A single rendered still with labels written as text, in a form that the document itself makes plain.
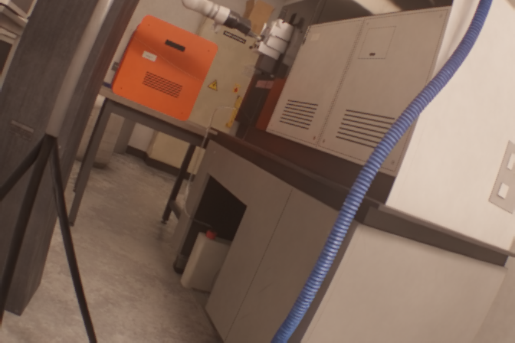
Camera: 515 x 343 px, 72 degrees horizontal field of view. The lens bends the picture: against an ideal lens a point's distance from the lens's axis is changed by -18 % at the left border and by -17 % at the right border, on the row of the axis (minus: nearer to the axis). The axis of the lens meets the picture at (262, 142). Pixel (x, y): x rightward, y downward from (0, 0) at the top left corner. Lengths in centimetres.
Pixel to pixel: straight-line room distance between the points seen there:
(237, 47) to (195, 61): 294
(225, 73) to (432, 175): 410
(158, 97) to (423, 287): 151
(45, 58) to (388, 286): 107
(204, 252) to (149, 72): 90
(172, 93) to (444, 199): 143
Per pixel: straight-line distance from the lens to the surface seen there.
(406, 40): 117
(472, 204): 125
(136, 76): 207
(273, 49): 185
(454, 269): 127
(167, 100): 209
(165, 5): 526
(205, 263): 194
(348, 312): 104
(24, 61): 116
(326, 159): 129
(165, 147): 489
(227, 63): 499
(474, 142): 119
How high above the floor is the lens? 77
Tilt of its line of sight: level
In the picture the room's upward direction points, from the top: 22 degrees clockwise
